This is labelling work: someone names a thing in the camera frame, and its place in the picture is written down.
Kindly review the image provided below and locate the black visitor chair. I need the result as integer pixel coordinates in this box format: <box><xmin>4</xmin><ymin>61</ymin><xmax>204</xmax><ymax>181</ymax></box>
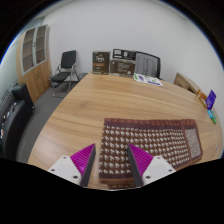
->
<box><xmin>49</xmin><ymin>49</ymin><xmax>88</xmax><ymax>99</ymax></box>

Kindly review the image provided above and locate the flat black cardboard box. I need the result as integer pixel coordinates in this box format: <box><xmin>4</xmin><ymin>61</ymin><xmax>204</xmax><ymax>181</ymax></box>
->
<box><xmin>112</xmin><ymin>48</ymin><xmax>137</xmax><ymax>62</ymax></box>

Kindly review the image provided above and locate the wooden side cabinet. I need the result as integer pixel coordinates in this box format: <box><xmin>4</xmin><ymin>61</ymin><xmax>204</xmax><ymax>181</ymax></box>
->
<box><xmin>173</xmin><ymin>72</ymin><xmax>203</xmax><ymax>95</ymax></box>

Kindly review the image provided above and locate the grey mesh office chair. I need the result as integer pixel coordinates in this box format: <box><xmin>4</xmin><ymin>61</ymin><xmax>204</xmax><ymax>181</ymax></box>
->
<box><xmin>134</xmin><ymin>51</ymin><xmax>162</xmax><ymax>80</ymax></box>

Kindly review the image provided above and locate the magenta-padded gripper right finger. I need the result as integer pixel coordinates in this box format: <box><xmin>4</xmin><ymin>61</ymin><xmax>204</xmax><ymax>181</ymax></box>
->
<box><xmin>126</xmin><ymin>143</ymin><xmax>177</xmax><ymax>188</ymax></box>

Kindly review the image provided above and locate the wide brown cardboard box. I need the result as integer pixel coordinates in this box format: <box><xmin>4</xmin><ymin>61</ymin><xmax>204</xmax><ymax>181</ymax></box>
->
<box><xmin>109</xmin><ymin>59</ymin><xmax>136</xmax><ymax>78</ymax></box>

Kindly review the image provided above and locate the brown patterned towel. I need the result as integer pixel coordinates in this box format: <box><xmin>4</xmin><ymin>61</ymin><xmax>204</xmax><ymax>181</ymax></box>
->
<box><xmin>98</xmin><ymin>117</ymin><xmax>204</xmax><ymax>190</ymax></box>

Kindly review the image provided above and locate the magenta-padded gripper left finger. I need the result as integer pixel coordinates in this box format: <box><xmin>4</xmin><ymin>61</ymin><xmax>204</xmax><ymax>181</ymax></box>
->
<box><xmin>47</xmin><ymin>143</ymin><xmax>97</xmax><ymax>188</ymax></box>

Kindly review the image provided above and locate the purple standing card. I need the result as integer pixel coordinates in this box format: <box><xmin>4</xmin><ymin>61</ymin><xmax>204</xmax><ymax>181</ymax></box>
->
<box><xmin>205</xmin><ymin>89</ymin><xmax>218</xmax><ymax>111</ymax></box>

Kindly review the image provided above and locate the white printed leaflet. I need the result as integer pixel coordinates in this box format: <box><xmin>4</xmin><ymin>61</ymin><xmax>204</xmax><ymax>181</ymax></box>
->
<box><xmin>132</xmin><ymin>73</ymin><xmax>164</xmax><ymax>87</ymax></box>

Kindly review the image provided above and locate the wooden cabinet with glass doors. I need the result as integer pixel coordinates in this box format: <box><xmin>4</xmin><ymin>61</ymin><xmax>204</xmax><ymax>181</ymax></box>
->
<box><xmin>15</xmin><ymin>23</ymin><xmax>52</xmax><ymax>104</ymax></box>

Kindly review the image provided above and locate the black sofa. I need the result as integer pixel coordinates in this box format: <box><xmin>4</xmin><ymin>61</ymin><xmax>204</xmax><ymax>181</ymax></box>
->
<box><xmin>0</xmin><ymin>83</ymin><xmax>36</xmax><ymax>160</ymax></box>

